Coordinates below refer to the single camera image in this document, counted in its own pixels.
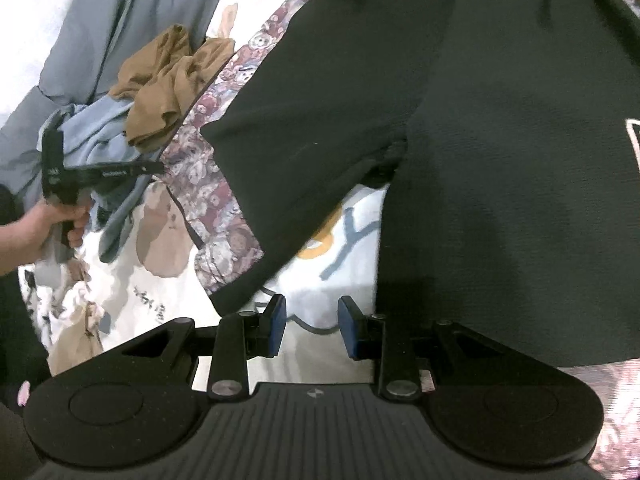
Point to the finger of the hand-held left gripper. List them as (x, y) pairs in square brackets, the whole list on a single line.
[(125, 170)]

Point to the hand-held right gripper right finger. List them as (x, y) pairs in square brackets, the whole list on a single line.
[(347, 327)]

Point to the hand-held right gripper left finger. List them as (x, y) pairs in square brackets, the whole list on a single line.
[(277, 325)]

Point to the black knit sweater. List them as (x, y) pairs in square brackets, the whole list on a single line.
[(500, 160)]

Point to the person's left forearm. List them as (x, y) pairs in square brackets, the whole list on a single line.
[(12, 252)]

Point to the person's left hand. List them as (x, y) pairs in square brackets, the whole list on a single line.
[(50, 225)]

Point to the light blue garment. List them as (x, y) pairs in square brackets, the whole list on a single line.
[(100, 125)]

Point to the brown garment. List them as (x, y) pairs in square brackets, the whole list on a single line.
[(165, 95)]

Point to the bear print cloth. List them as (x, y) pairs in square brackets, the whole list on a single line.
[(220, 200)]

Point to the grey garment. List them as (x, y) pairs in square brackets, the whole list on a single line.
[(100, 20)]

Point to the dark cloth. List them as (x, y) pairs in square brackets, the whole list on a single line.
[(20, 340)]

